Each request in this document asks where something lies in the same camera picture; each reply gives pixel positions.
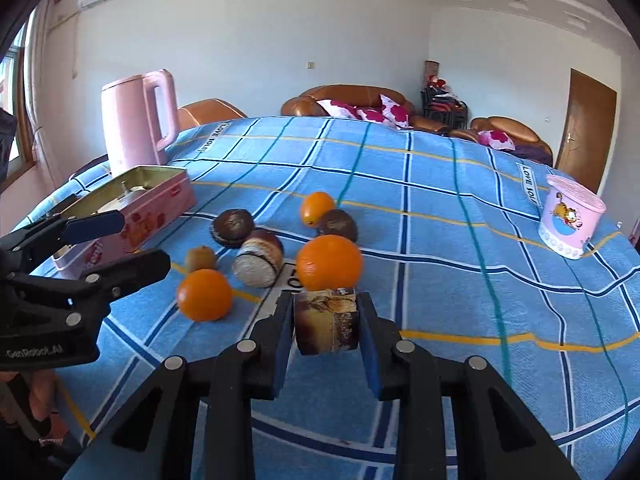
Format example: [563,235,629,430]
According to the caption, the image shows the brown cake slice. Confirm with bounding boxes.
[293,288,360,356]

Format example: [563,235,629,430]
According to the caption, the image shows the person's left hand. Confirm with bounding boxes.
[1,370,68,445]

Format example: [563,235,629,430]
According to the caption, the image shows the pink metal tin box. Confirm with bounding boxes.
[52,166,195,278]

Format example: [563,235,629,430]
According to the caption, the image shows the orange fruit near gripper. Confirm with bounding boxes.
[176,269,232,322]

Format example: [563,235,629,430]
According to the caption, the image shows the brown kiwi on cloth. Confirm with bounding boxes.
[184,246,217,273]

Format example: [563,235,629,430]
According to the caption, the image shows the chocolate round pastry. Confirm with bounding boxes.
[210,209,255,248]

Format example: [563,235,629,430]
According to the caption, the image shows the pink electric kettle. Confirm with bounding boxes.
[101,70,179,177]

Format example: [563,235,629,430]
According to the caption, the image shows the beige curtain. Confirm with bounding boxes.
[24,0,62,181]

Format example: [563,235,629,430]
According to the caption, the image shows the blue plaid tablecloth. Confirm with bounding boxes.
[58,116,639,479]

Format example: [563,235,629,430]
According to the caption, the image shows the brown leather chair near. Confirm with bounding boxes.
[178,99,246,131]

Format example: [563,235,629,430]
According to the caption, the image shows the large orange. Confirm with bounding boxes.
[296,234,363,290]

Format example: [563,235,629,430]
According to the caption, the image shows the dark passion fruit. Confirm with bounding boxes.
[316,209,358,243]

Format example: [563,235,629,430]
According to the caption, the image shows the small orange kumquat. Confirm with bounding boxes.
[299,192,335,228]

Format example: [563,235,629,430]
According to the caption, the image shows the pink cartoon cup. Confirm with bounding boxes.
[538,174,606,260]

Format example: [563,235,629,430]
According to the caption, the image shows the brown leather long sofa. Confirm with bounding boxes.
[281,84,449,134]

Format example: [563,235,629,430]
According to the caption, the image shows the floral pillow on armchair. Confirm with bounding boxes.
[478,129,515,152]

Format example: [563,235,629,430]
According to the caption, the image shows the brown leather armchair right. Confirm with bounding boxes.
[448,116,553,167]

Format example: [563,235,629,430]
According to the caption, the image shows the white magenta floral pillow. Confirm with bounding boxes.
[317,99,360,120]

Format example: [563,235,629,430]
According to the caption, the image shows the brown wooden door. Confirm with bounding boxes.
[555,70,617,193]

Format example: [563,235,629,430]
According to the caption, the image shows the stacked chairs in corner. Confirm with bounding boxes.
[421,75,469,129]

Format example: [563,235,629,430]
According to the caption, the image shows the window with frame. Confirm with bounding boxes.
[1,22,36,191]

